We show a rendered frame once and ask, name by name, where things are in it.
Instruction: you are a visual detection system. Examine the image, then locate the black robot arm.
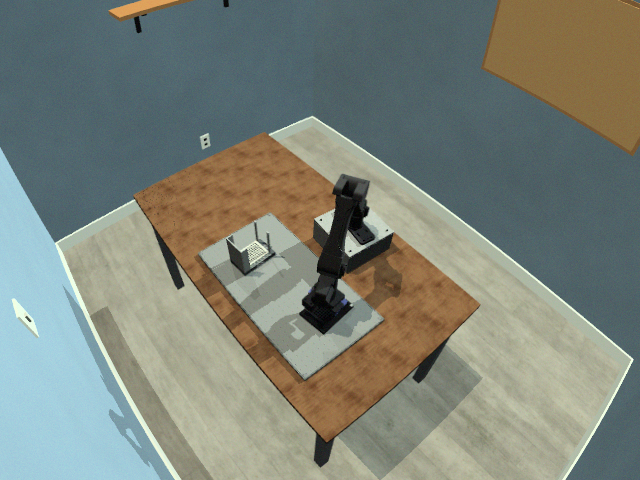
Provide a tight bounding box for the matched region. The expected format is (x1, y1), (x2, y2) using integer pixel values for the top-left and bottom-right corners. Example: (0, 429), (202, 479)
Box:
(302, 173), (375, 313)

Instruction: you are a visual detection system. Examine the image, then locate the white well plate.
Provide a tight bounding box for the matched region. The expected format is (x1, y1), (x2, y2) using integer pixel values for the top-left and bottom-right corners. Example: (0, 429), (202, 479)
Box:
(241, 241), (270, 268)

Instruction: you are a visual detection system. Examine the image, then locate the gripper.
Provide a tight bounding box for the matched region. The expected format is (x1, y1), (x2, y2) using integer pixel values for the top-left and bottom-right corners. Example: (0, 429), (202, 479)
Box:
(308, 286), (348, 316)

